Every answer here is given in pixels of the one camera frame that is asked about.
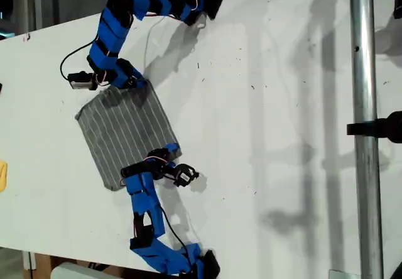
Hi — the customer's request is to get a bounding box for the black post clamp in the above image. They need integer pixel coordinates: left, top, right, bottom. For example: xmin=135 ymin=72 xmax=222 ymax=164
xmin=346 ymin=111 xmax=402 ymax=144

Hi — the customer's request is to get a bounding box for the grey white-striped towel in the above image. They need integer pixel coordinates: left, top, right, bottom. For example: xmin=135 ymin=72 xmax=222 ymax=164
xmin=74 ymin=80 xmax=183 ymax=192

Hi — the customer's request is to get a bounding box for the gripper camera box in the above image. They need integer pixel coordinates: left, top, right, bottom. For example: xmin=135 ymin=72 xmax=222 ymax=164
xmin=172 ymin=163 xmax=200 ymax=188
xmin=67 ymin=70 xmax=98 ymax=91

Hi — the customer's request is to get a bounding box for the wooden table leg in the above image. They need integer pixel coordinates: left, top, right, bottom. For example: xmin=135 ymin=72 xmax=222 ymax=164
xmin=22 ymin=251 xmax=53 ymax=279

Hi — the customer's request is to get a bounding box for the yellow object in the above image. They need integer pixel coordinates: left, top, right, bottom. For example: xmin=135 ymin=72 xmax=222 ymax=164
xmin=0 ymin=160 xmax=8 ymax=194

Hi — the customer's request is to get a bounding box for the steel post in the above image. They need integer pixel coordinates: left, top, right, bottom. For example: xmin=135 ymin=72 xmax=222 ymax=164
xmin=348 ymin=0 xmax=384 ymax=279

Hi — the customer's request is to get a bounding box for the camera black cable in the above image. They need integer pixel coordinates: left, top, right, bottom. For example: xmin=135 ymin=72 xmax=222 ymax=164
xmin=158 ymin=205 xmax=191 ymax=258
xmin=59 ymin=38 xmax=99 ymax=80

